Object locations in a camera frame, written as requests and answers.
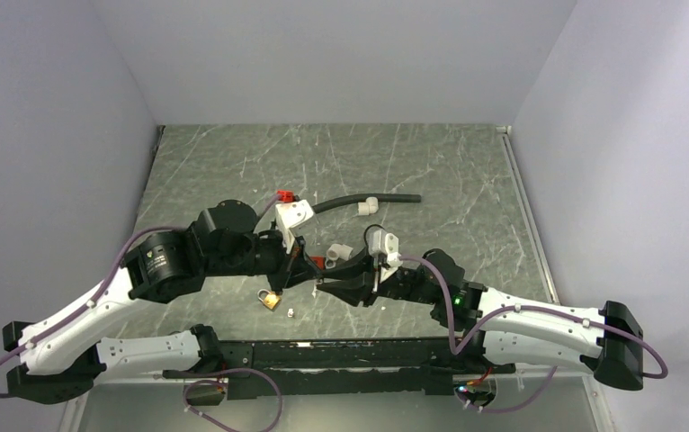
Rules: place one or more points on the white pipe elbow near wrench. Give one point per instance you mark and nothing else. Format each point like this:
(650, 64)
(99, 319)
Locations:
(337, 252)

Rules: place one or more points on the aluminium rail right edge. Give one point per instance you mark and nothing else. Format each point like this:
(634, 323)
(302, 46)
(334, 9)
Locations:
(504, 134)

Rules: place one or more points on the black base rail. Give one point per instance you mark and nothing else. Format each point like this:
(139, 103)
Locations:
(341, 366)

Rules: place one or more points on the red handled adjustable wrench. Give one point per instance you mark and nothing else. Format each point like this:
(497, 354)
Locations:
(319, 261)

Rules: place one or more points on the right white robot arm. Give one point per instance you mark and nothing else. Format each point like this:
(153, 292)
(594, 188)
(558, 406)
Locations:
(499, 328)

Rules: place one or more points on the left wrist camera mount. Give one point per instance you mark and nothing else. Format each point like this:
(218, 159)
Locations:
(290, 213)

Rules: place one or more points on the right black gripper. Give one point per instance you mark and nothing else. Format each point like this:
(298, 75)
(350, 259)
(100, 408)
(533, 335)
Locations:
(359, 284)

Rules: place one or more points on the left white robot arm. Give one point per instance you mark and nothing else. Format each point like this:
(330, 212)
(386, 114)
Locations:
(66, 354)

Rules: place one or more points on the white pipe elbow near hose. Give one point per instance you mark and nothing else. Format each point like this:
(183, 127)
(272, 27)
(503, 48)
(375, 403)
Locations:
(368, 206)

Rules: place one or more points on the black cable padlock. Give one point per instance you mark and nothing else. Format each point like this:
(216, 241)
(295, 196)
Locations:
(373, 237)

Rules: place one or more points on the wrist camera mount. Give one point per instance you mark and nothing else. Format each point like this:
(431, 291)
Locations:
(387, 261)
(290, 213)

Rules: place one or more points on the brass padlock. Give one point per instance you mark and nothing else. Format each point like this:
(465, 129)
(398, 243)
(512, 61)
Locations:
(269, 299)

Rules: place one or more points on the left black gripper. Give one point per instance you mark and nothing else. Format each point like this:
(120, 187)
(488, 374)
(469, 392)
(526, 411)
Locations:
(290, 270)

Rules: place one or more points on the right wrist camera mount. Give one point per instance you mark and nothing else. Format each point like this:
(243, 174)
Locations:
(387, 261)

